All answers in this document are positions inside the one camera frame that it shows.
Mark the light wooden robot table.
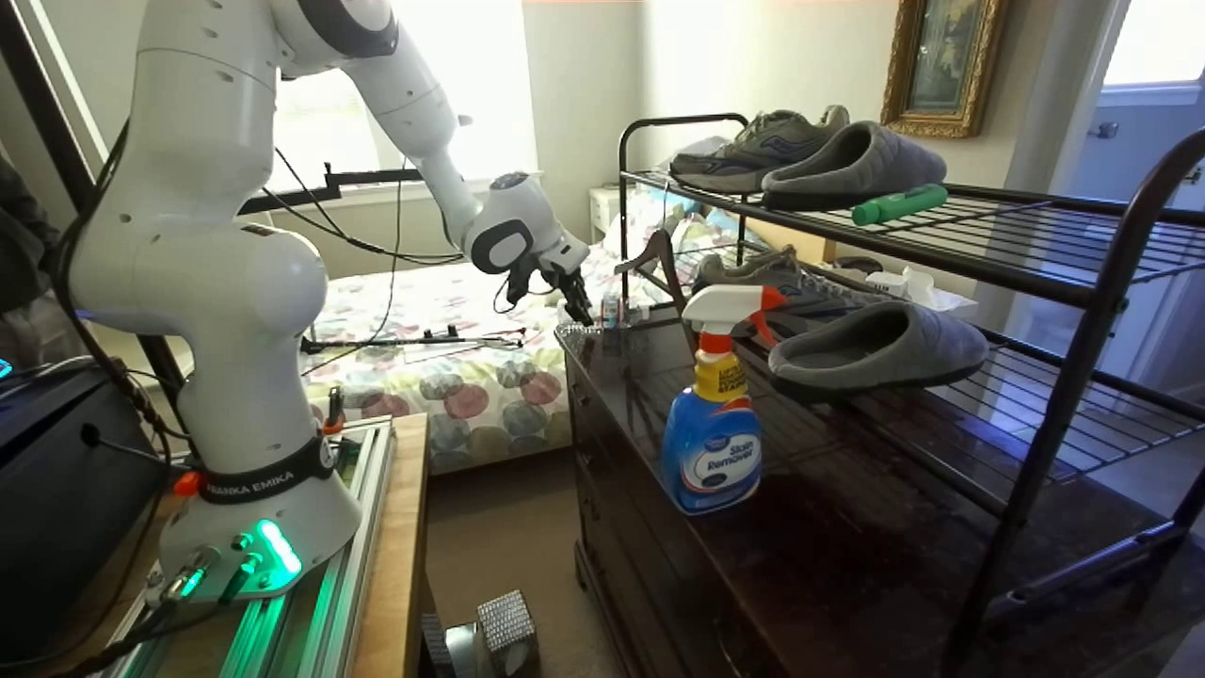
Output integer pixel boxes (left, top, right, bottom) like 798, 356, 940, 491
24, 412, 433, 678

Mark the grey felt slipper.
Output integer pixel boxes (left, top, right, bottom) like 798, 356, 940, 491
758, 117, 953, 217
766, 298, 994, 394

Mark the clear plastic water bottle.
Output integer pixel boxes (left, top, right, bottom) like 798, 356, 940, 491
551, 303, 648, 363

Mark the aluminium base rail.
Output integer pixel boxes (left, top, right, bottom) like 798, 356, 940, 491
99, 417, 400, 678

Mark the brown wooden hanger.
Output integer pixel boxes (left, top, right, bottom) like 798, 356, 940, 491
615, 223, 688, 306

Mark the gold picture frame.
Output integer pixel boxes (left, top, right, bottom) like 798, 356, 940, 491
880, 0, 1010, 142

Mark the black metal shoe rack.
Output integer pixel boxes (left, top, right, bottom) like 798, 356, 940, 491
615, 110, 1205, 678

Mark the bright window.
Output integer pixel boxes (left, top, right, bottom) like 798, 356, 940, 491
269, 0, 544, 199

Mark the blue spray bottle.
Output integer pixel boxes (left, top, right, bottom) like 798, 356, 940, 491
658, 283, 769, 519

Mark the black equipment box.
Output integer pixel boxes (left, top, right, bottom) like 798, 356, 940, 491
0, 363, 166, 671

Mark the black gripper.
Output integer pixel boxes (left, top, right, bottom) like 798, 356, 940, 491
522, 247, 596, 327

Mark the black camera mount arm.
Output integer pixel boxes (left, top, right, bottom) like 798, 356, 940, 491
237, 158, 429, 218

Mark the grey cube block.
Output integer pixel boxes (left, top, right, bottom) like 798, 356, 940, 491
436, 587, 544, 678

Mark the green plastic brush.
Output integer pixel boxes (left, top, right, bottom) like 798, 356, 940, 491
846, 181, 953, 229

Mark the bed with floral bedspread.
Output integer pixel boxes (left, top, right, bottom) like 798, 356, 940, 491
295, 186, 707, 484

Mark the black tripod bar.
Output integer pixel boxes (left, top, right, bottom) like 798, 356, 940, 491
297, 318, 531, 360

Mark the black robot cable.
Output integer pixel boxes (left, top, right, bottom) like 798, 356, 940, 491
269, 142, 472, 272

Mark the black hanging cable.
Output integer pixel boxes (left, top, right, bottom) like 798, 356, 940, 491
369, 181, 405, 350

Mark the dark wooden dresser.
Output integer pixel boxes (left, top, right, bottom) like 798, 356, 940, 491
557, 313, 1205, 678

